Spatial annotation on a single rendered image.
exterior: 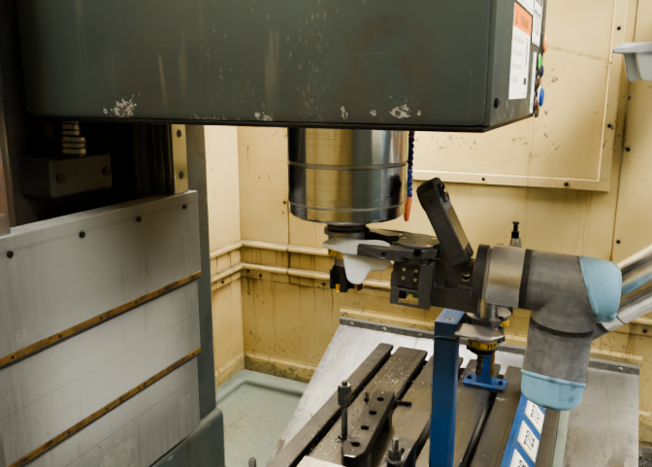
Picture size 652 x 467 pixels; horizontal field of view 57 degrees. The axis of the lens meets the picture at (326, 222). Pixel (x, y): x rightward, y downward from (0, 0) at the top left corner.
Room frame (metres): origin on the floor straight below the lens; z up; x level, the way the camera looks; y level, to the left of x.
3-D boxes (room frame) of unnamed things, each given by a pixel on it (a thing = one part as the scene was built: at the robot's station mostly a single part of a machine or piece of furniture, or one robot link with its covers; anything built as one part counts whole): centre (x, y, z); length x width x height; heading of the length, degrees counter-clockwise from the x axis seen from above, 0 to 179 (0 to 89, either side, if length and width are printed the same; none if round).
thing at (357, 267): (0.77, -0.04, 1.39); 0.09 x 0.03 x 0.06; 83
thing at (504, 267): (0.74, -0.22, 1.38); 0.08 x 0.05 x 0.08; 160
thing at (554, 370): (0.73, -0.30, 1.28); 0.11 x 0.08 x 0.11; 155
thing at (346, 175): (0.81, -0.03, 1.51); 0.16 x 0.16 x 0.12
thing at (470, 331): (0.96, -0.26, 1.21); 0.07 x 0.05 x 0.01; 65
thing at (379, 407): (1.10, -0.09, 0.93); 0.26 x 0.05 x 0.06; 160
